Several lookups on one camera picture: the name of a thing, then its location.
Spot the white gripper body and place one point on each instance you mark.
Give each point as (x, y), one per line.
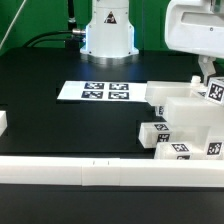
(196, 26)

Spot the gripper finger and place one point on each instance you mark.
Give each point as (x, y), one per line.
(207, 67)

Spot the white chair back frame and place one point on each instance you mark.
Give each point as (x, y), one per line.
(185, 103)

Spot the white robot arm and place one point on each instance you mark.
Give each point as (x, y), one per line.
(109, 36)

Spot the white diagonal rod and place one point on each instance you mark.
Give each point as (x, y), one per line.
(2, 42)

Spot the white U-shaped fence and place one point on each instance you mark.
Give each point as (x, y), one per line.
(52, 170)

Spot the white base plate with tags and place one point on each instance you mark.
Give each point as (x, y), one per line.
(103, 91)

